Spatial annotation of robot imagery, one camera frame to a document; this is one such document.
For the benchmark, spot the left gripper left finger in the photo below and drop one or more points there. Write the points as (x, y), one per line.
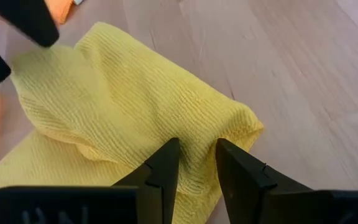
(73, 205)

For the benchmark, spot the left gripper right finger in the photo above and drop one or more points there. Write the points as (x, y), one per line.
(275, 205)

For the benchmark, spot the yellow microfiber towel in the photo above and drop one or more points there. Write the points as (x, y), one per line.
(120, 93)

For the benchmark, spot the orange microfiber towel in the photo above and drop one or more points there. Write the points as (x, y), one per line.
(61, 11)

